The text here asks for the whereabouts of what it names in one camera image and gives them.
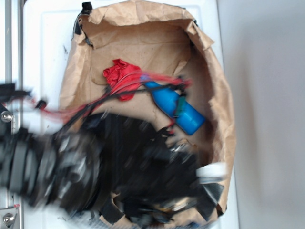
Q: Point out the red crumpled cloth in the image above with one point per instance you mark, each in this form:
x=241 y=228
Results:
x=122 y=77

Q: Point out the aluminium frame rail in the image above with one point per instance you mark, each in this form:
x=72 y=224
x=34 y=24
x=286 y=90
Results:
x=11 y=71

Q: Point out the brown paper bag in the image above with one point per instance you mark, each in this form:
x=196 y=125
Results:
x=168 y=46

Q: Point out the black bracket with bolt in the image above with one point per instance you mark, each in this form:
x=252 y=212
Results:
x=6 y=117

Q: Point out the metal corner bracket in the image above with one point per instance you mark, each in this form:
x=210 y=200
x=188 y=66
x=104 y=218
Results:
x=9 y=218

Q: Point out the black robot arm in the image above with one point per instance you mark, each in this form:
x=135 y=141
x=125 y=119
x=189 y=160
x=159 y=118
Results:
x=72 y=170

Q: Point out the blue plastic bottle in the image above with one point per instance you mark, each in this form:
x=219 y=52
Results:
x=175 y=106

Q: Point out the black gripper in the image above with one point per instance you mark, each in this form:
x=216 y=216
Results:
x=154 y=181

